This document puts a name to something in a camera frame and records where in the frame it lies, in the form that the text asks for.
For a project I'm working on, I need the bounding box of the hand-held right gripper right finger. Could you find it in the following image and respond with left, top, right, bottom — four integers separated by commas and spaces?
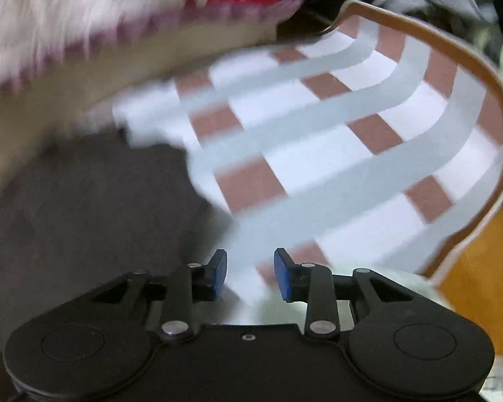
274, 248, 415, 341

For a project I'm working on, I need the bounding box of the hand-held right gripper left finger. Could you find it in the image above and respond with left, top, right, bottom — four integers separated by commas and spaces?
90, 249, 228, 342

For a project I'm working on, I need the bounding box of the dark grey garment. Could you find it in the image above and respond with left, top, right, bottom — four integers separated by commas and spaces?
0, 132, 235, 386

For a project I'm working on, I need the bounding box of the white folded garment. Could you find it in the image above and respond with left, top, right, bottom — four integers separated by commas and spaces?
235, 266, 459, 327

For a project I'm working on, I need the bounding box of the checkered floor mat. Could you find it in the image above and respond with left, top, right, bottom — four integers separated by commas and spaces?
113, 0, 503, 327

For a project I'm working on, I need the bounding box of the beige bed base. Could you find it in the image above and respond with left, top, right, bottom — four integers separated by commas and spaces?
0, 21, 277, 227

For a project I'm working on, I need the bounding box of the white quilted bedspread red print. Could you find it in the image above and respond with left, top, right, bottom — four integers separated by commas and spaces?
0, 0, 306, 105

